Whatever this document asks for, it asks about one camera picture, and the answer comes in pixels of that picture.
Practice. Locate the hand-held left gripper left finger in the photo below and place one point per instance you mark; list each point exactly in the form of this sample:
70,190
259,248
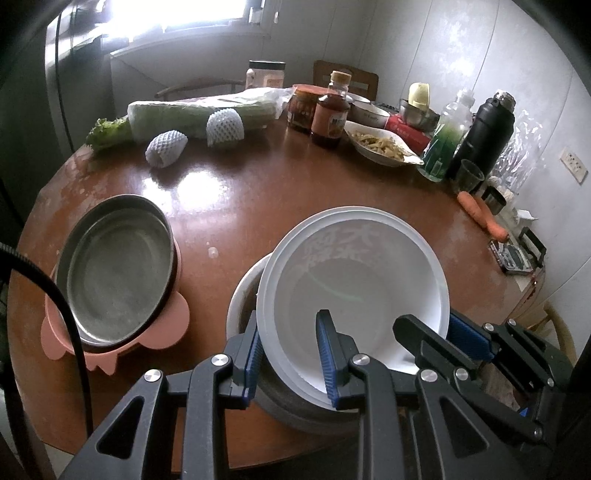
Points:
253,364

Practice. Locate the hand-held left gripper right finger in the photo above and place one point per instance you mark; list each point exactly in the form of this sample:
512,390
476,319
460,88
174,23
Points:
328,364

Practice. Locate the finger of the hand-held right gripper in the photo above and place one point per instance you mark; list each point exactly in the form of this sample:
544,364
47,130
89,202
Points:
443,355
468,334

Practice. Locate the stainless steel bowl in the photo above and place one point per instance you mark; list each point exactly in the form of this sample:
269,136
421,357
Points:
300,415

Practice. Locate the red instant noodle bowl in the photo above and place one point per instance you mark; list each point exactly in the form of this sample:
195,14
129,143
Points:
238,300
360,286

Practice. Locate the pink plate with ears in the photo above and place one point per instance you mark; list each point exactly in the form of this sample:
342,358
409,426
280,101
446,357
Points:
171,323

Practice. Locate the round stainless steel pan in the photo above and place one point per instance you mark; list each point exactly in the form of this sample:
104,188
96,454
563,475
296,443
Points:
115,277

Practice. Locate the wooden chair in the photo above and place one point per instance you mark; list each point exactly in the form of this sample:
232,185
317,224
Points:
561,327
198,84
364,85

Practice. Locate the orange carrot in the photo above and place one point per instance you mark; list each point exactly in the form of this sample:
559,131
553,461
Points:
480,212

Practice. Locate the small white box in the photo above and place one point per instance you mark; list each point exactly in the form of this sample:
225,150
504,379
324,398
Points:
526,217

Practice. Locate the small steel cup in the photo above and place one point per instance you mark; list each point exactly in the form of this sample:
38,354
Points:
494,201

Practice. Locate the small glass cup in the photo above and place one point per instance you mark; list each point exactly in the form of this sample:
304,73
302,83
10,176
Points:
468,177

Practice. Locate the green liquid plastic bottle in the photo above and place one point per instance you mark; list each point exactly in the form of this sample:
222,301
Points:
443,147

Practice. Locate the clear plastic bag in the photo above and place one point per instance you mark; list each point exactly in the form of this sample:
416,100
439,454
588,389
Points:
526,143

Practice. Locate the black thermos flask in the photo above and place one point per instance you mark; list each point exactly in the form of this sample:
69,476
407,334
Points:
485,134

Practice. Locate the white plate of food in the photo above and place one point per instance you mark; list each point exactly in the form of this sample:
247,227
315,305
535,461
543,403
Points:
378,143

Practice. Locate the red box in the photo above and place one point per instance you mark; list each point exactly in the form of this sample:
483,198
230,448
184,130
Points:
406,131

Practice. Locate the small steel bowl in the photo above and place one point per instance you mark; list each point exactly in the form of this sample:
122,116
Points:
422,120

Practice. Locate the fruit in white foam net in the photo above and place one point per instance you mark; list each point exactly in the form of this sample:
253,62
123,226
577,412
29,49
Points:
166,147
225,127

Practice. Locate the white ceramic bowl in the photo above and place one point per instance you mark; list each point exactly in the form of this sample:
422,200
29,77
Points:
369,115

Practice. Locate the brown sauce bottle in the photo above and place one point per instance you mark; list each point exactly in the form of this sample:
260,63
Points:
330,120

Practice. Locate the pale yellow cup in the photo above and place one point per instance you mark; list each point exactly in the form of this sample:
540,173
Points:
419,94

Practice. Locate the red chili sauce jar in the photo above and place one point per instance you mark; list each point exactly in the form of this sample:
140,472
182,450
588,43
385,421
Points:
304,113

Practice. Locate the wrapped napa cabbage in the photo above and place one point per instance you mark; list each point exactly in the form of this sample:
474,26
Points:
184,113

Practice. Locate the green leaf lettuce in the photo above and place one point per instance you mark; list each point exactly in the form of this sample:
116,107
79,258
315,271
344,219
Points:
108,134

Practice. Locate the clear jar with black lid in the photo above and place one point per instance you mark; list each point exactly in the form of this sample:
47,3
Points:
265,78

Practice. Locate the dark grey refrigerator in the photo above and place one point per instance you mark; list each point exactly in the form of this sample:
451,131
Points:
27,115

